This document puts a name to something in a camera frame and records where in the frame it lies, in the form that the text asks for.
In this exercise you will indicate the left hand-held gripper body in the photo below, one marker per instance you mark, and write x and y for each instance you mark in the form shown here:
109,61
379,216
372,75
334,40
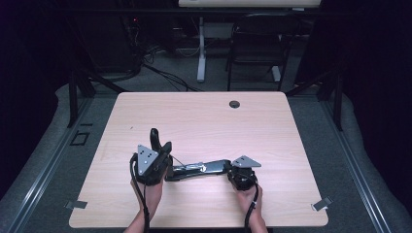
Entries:
147,165

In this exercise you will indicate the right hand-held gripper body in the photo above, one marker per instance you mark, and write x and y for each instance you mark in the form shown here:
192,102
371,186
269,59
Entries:
243,178

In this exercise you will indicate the person's right hand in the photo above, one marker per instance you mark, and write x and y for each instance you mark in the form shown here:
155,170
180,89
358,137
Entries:
249,199

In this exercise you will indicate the person's left hand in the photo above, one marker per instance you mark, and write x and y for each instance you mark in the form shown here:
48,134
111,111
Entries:
152,195

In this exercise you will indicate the round table grommet hole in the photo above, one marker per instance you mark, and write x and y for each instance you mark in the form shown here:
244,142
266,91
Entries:
234,104

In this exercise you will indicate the grey tape strip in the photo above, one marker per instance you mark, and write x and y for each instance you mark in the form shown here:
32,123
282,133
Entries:
77,204
324,203

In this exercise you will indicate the white desk leg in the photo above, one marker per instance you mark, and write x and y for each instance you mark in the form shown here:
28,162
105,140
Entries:
201,58

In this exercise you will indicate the white desk foot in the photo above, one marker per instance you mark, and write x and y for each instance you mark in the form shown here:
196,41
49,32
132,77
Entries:
276,73

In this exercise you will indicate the black folding chair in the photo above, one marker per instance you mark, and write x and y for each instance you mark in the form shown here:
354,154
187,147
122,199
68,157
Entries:
259,42

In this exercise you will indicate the white background desk top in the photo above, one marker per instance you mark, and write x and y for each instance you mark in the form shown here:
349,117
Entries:
249,3

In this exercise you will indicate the black metal frame stand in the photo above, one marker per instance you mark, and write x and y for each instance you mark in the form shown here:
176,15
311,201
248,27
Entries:
338,103
74,97

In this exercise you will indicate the aluminium floor rail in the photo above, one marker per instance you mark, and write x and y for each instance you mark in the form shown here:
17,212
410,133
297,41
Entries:
359,174
42,179

